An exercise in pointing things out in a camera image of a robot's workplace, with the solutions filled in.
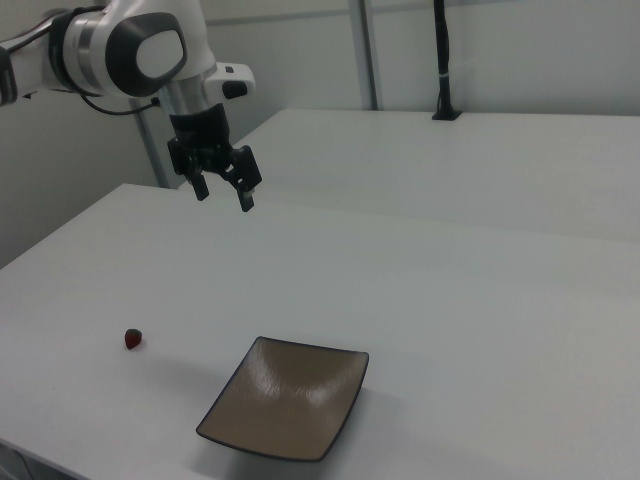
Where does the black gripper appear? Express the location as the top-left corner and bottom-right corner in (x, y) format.
(166, 102), (264, 214)

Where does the square brown ceramic plate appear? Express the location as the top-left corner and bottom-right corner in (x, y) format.
(195, 335), (371, 464)

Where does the grey vertical wall post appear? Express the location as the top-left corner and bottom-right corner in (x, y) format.
(129, 97), (174, 190)
(356, 0), (385, 112)

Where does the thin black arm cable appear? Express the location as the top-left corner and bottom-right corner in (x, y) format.
(78, 92), (162, 117)

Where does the grey horizontal wall rail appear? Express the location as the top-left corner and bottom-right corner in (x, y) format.
(204, 8), (362, 27)

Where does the black camera pole with base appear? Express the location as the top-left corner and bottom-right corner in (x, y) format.
(431, 0), (464, 123)

